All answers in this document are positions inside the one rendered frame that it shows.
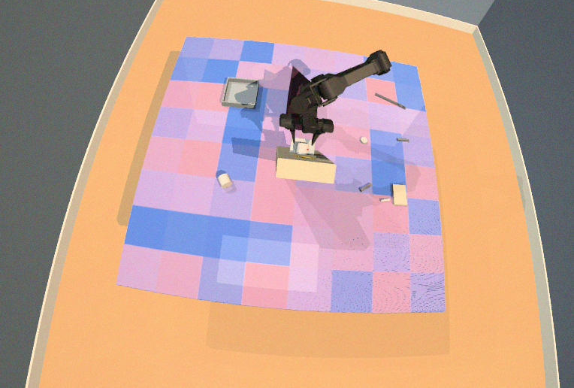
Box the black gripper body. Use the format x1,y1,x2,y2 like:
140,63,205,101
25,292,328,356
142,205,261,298
279,107,334,133

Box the cream rectangular block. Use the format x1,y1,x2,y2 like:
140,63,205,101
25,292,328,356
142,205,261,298
391,184,407,206

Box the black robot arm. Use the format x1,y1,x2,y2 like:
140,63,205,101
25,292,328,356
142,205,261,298
291,50,391,134

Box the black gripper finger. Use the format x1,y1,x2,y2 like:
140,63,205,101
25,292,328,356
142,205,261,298
311,130,325,146
286,127,295,144

